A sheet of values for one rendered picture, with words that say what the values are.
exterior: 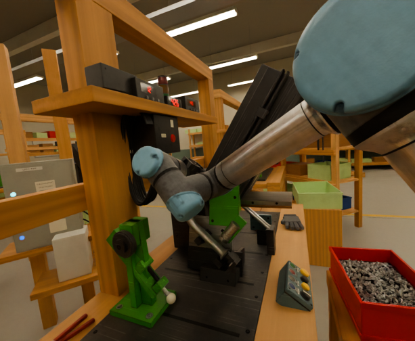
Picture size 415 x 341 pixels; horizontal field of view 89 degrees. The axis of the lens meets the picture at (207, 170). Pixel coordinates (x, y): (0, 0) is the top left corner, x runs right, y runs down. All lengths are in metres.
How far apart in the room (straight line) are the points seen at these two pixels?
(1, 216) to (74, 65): 0.46
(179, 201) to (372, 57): 0.37
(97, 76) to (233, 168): 0.48
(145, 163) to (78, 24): 0.50
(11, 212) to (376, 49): 0.75
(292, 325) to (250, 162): 0.43
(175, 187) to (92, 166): 0.38
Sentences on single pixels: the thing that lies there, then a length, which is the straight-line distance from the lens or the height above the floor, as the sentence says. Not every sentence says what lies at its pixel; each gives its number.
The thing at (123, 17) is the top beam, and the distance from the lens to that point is 1.01.
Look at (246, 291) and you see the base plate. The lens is 0.78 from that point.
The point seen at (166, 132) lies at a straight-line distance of 0.85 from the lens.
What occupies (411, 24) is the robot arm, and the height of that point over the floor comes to 1.44.
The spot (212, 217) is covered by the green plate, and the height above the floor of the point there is 1.10.
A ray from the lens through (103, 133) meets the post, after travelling 0.77.
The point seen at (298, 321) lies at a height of 0.90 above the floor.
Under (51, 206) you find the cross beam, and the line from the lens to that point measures 0.77.
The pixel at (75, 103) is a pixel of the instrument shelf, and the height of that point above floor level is 1.50.
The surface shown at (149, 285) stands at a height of 0.99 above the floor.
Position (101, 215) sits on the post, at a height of 1.17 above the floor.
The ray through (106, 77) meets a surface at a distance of 0.73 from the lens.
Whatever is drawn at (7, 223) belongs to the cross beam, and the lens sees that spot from 0.73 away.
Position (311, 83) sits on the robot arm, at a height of 1.42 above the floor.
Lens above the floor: 1.37
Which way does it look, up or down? 7 degrees down
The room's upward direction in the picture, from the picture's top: 5 degrees counter-clockwise
